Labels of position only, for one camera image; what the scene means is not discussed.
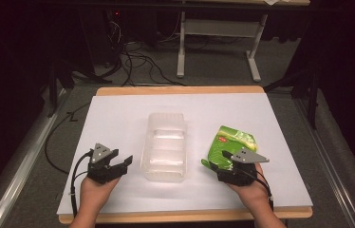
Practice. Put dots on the green snack packet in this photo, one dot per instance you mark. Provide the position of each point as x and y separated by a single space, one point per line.
226 145

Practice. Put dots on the black computer tower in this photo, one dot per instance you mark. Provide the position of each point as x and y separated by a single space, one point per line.
114 34

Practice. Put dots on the clear plastic tray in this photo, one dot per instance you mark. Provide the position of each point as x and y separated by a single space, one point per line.
166 148

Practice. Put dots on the white metal desk frame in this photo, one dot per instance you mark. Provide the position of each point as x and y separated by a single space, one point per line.
220 28

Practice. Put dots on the wooden table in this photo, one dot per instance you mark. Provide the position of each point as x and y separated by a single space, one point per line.
178 90

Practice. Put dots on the black stand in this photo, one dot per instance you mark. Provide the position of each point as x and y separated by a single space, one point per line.
311 91
55 85

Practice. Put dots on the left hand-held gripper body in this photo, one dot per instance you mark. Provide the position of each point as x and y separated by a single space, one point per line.
101 153

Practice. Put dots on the metal floor rail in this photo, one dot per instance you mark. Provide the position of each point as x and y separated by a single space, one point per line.
330 161
23 161

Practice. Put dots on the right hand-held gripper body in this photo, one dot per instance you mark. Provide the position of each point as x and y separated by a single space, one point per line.
246 156

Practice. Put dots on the person's right hand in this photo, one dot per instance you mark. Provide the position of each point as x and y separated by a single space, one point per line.
254 194

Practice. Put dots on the white table mat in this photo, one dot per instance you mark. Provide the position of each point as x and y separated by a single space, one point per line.
128 120

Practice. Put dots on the person's left hand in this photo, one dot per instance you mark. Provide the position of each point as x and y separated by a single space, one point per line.
93 194

